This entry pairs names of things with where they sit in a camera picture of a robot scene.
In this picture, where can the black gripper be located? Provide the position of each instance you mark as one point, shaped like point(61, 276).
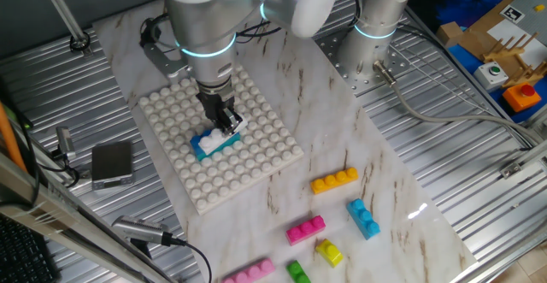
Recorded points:
point(215, 101)

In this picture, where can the white four-stud block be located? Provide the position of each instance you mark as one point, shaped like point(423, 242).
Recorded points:
point(213, 139)

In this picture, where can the teal four-stud block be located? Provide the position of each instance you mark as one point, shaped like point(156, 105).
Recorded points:
point(203, 155)

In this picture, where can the pink four-stud block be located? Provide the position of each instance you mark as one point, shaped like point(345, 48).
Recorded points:
point(252, 272)

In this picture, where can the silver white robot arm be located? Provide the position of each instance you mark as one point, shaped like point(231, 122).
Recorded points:
point(205, 22)

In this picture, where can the white studded baseplate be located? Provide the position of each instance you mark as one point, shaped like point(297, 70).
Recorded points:
point(256, 163)

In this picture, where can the marble pattern board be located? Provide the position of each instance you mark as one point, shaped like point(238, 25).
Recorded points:
point(325, 116)

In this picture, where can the orange four-stud block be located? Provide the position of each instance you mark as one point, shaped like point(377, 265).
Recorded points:
point(333, 181)

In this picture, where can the silver digital scale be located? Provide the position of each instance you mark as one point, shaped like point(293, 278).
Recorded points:
point(112, 163)

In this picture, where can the magenta three-stud block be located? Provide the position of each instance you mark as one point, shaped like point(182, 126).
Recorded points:
point(305, 231)

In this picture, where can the yellow two-stud block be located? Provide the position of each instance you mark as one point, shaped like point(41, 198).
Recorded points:
point(329, 253)

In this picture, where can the green two-stud block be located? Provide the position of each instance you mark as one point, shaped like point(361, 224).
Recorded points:
point(298, 273)

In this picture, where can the light blue three-stud block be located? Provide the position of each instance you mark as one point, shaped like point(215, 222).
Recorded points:
point(363, 221)

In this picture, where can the aluminium tripod pole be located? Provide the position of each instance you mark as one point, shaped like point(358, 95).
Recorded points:
point(62, 11)

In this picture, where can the orange pole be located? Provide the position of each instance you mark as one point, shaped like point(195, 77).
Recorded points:
point(9, 139)

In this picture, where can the small cardboard box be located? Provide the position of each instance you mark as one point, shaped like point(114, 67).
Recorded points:
point(448, 34)

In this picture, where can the black keyboard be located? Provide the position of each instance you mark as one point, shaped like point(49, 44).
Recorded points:
point(21, 253)

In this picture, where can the brown cardboard sheet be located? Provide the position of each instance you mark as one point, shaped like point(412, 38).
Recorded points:
point(476, 43)

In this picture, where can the white box green button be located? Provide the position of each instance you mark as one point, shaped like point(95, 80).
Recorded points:
point(490, 77)

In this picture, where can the wooden peg rack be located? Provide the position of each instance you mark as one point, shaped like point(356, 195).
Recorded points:
point(504, 54)

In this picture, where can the white paper sheet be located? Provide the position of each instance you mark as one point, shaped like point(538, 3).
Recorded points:
point(500, 31)

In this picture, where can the orange box red button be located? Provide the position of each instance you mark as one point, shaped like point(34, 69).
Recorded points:
point(521, 99)

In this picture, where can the black white marker tag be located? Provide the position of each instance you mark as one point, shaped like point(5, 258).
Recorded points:
point(512, 13)

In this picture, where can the grey studded board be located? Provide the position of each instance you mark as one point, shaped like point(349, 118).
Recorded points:
point(536, 24)

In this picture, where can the tiny yellow brick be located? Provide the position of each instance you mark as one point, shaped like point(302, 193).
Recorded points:
point(539, 7)

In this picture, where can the perforated robot base plate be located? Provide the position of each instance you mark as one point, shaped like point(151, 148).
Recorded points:
point(342, 71)

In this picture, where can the silver camera on stand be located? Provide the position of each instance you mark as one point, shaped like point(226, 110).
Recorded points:
point(141, 229)

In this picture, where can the small silver camera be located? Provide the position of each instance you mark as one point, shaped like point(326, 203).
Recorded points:
point(65, 142)

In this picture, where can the aluminium frame beam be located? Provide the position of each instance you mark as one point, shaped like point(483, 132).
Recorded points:
point(64, 219)

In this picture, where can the small aluminium corner bracket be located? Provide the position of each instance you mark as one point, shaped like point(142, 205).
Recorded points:
point(511, 170)

